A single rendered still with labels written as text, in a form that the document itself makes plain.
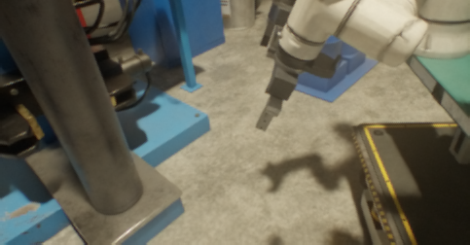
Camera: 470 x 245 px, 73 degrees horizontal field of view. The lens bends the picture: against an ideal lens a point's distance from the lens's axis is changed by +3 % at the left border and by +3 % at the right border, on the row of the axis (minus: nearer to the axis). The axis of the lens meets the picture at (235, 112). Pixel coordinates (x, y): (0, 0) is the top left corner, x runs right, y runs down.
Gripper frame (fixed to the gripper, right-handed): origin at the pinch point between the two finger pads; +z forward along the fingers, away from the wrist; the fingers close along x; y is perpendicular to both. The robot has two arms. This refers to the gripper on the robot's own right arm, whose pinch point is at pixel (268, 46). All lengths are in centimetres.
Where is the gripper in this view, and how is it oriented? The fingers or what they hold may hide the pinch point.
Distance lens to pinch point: 108.6
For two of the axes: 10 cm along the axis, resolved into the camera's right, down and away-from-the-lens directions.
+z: -3.1, 8.5, 4.2
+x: -0.7, -4.6, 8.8
